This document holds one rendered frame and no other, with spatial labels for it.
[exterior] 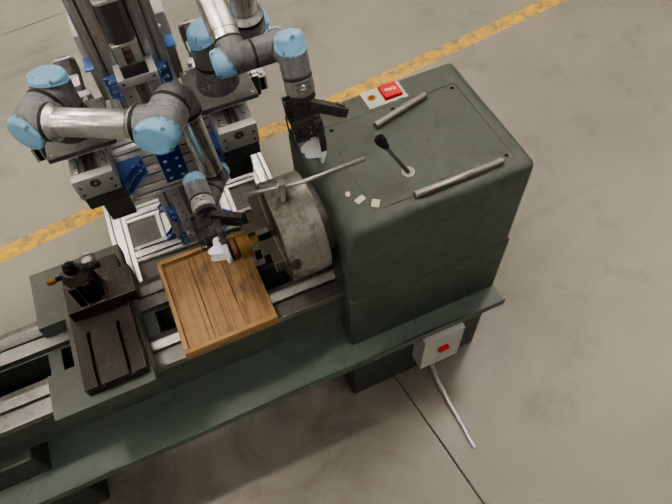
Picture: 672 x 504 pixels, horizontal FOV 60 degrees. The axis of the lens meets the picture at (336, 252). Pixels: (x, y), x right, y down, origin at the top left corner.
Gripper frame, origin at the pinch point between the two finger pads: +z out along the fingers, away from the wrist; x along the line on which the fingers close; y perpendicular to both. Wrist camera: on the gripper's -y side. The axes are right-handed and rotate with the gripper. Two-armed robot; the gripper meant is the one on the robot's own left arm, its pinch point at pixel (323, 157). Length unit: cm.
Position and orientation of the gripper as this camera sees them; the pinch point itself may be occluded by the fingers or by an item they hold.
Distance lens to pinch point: 164.6
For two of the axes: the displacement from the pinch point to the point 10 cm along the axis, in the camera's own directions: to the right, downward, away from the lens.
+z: 1.8, 7.7, 6.2
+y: -9.1, 3.6, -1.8
